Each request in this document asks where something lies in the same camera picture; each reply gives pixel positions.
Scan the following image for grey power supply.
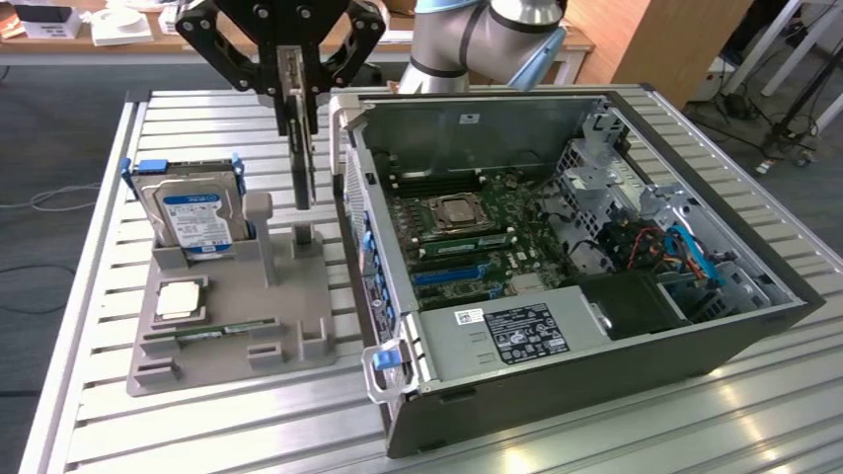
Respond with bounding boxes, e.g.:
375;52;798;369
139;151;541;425
405;288;614;386

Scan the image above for white floor cable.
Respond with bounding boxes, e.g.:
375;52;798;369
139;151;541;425
0;182;104;212

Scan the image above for wooden cabinet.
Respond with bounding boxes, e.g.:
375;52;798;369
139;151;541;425
563;0;757;108

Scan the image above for green RAM stick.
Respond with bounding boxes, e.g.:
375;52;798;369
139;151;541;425
421;234;515;258
146;320;277;343

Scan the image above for hard disk in blue caddy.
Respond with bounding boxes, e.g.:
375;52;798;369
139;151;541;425
120;152;257;262

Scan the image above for black wheeled stand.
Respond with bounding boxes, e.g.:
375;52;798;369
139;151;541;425
757;43;843;174

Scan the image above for CPU socket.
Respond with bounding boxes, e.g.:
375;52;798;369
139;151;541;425
426;193;493;237

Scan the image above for stack of white papers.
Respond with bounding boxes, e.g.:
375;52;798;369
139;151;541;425
369;7;417;45

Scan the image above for wooden desk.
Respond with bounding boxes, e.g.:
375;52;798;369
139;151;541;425
0;0;230;68
227;0;598;85

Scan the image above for green motherboard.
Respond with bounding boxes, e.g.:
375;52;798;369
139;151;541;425
374;167;587;312

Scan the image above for graphics card with metal bracket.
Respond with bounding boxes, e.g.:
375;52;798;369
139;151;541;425
275;43;322;211

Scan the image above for grey parts rack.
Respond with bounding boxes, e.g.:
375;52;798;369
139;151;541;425
126;192;339;399

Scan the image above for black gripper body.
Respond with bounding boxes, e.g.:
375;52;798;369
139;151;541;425
214;0;351;96

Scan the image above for white table frame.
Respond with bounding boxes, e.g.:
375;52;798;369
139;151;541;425
721;0;843;129

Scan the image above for white round-topped box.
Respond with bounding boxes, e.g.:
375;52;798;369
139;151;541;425
90;8;157;47

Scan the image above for white box on cabinet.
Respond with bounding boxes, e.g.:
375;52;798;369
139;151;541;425
703;56;739;103

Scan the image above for black fan shroud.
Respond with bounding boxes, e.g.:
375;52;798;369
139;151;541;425
579;274;693;342

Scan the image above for silver CPU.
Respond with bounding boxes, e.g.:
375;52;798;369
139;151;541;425
155;282;203;321

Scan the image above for black open PC case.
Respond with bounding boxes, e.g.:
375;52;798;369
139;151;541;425
329;88;829;460

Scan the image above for blue wire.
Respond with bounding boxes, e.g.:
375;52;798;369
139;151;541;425
665;224;726;287

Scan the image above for metal disk bay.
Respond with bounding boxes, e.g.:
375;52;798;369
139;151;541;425
559;137;773;322

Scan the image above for white box with black top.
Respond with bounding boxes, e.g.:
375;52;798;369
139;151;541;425
12;4;84;40

